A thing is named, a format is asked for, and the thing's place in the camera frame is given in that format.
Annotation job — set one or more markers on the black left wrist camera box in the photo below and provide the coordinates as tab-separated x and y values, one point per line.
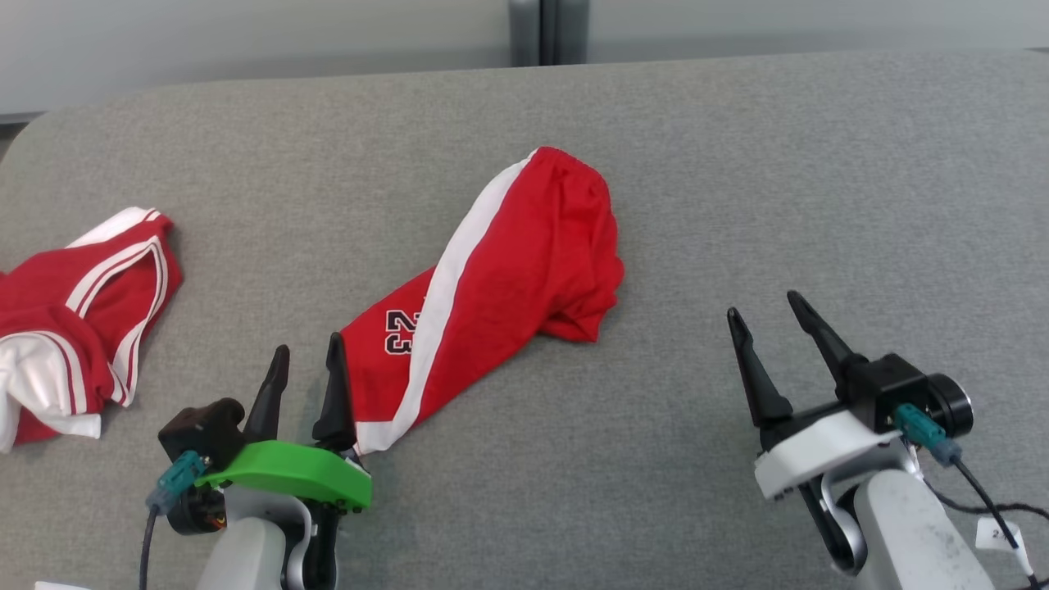
201	430

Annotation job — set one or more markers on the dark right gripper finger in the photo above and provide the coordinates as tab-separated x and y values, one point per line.
824	336
758	377

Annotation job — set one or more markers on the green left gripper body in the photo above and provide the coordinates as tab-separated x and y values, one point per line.
287	471

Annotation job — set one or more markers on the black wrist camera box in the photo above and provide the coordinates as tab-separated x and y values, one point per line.
889	381
201	430

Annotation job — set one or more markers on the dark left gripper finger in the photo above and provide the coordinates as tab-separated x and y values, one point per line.
269	401
337	401

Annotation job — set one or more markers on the red and white basketball jersey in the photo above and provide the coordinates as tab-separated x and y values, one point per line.
49	303

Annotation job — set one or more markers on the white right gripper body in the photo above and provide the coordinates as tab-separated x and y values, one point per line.
819	451

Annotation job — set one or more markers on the red shorts with white stripe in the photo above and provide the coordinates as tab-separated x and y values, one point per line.
524	262

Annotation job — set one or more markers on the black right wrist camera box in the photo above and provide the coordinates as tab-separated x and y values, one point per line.
889	381

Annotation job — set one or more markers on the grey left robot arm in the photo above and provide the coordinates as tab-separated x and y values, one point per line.
246	549

